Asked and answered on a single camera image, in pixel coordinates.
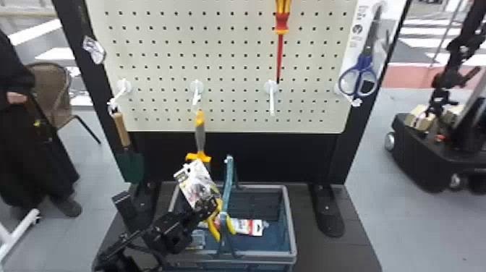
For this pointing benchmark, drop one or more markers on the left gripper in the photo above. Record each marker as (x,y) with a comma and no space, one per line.
(172,232)

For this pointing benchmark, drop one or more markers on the yellow pliers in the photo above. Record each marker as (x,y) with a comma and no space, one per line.
(195,184)

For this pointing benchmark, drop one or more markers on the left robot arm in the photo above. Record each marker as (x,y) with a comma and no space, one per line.
(121,254)

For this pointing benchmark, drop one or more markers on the red white packet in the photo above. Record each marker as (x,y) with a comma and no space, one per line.
(247,226)

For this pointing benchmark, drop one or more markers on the blue basket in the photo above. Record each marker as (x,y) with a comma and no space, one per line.
(273,243)

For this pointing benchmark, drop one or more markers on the yellow grey hand tool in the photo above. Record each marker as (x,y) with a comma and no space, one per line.
(200,136)

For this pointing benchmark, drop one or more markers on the white pegboard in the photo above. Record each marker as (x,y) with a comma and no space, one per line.
(228,57)

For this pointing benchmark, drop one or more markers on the person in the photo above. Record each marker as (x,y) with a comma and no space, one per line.
(26,152)

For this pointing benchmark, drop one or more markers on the brown mesh chair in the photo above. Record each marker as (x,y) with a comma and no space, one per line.
(51,91)

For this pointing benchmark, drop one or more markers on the clear plastic tag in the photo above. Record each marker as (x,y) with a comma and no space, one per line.
(94,48)

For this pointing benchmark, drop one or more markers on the red yellow screwdriver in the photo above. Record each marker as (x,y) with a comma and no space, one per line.
(281,23)

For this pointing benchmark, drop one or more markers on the blue scissors on card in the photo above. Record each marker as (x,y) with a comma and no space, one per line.
(362,70)

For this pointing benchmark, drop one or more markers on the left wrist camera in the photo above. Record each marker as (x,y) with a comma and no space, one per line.
(125,210)

